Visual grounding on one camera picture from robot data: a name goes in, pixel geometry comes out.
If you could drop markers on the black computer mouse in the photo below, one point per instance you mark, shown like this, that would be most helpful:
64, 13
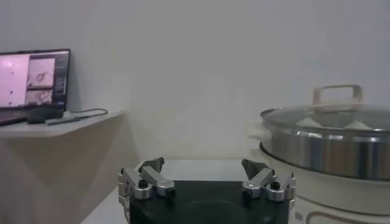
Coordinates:
45, 114

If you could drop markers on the stainless steel steamer basket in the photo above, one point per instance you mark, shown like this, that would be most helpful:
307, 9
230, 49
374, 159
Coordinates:
320, 152

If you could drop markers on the black usb adapter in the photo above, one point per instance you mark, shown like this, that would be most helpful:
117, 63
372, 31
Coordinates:
61, 121

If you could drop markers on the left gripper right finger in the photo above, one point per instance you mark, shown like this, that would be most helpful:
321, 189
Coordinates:
274, 185

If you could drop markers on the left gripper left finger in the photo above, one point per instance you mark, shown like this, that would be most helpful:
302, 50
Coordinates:
143, 184

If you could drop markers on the white side desk with mouse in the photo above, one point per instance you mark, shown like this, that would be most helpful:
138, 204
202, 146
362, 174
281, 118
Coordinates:
45, 170

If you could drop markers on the black laptop with mouse beside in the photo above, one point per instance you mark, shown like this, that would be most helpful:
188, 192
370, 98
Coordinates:
42, 76

